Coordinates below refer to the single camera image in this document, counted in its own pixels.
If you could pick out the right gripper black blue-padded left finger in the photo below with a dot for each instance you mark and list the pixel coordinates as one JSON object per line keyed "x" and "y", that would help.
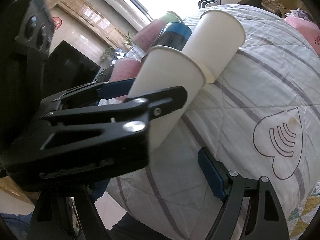
{"x": 68, "y": 215}

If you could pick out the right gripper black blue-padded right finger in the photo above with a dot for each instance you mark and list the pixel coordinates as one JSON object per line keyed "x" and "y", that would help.
{"x": 264, "y": 219}

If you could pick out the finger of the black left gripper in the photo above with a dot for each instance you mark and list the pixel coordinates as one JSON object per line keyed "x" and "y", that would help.
{"x": 86, "y": 95}
{"x": 132, "y": 115}

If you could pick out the white paper cup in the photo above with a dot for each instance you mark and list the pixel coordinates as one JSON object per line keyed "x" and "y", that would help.
{"x": 166, "y": 67}
{"x": 214, "y": 41}

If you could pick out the pink small cup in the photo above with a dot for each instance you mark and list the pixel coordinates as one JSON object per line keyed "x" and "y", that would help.
{"x": 125, "y": 69}

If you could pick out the triangle patterned sofa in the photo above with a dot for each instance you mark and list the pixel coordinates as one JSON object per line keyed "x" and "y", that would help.
{"x": 302, "y": 216}

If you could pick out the black television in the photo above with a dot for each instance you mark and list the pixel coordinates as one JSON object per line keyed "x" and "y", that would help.
{"x": 66, "y": 68}

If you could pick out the pink green cylindrical canister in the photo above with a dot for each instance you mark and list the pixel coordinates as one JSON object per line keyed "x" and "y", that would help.
{"x": 146, "y": 37}

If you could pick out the white standing air conditioner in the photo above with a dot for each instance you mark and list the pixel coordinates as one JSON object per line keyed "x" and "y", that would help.
{"x": 132, "y": 11}

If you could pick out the blue black metal can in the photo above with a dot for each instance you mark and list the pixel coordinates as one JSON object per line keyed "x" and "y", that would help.
{"x": 174, "y": 35}

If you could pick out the striped white quilt tablecloth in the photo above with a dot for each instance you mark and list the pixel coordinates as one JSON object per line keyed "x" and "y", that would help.
{"x": 260, "y": 118}

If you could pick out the pink towel on armrest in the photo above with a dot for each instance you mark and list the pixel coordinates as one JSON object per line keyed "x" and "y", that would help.
{"x": 308, "y": 29}

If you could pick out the purple white pillow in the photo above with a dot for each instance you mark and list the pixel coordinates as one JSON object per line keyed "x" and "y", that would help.
{"x": 299, "y": 13}

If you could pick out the red round wall sticker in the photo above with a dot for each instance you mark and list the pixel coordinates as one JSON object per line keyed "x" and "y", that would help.
{"x": 57, "y": 21}

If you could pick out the black camera box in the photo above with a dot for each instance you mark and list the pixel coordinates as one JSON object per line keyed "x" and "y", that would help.
{"x": 26, "y": 35}

